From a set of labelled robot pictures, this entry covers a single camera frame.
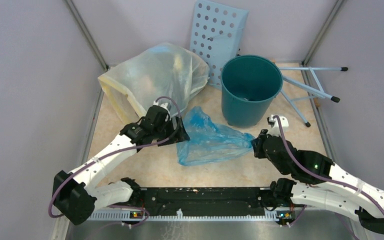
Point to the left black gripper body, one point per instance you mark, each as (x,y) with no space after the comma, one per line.
(164,132)

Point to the left aluminium frame post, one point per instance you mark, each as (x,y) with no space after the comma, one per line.
(86,34)

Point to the right aluminium frame post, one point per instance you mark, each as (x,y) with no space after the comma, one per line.
(337,7)

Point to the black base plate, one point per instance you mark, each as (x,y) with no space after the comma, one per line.
(207,201)

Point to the teal plastic trash bin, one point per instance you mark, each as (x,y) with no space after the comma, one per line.
(249,83)

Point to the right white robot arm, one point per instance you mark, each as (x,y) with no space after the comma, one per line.
(318,181)

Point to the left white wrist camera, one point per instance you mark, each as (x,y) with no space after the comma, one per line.
(164,105)

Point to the light blue perforated stool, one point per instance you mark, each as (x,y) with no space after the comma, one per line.
(216,36)

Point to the white cable duct strip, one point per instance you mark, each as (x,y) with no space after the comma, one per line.
(126,216)

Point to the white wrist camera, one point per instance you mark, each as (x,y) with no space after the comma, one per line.
(164,105)
(277,122)

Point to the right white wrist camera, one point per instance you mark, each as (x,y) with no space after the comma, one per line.
(277,122)

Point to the translucent white bag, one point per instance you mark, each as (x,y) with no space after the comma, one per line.
(164,70)

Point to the blue plastic trash bag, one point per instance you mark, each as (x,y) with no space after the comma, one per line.
(210,142)

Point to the aluminium frame post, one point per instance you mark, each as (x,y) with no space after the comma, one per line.
(337,7)
(86,34)

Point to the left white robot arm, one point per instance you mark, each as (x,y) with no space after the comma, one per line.
(76,193)

